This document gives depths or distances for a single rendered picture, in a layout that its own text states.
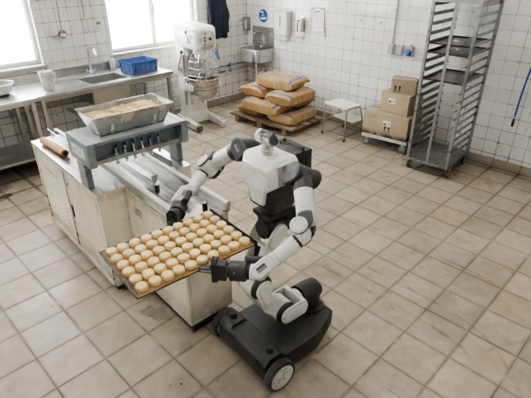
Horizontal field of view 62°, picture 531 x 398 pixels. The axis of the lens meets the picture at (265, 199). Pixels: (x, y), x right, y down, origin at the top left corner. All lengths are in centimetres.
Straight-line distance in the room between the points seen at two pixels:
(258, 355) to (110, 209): 135
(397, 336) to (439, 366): 31
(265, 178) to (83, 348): 171
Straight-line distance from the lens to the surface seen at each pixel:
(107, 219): 312
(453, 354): 315
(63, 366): 311
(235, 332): 279
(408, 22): 600
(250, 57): 726
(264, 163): 210
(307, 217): 188
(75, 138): 303
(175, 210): 227
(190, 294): 283
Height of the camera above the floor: 218
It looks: 29 degrees down
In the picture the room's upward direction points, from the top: straight up
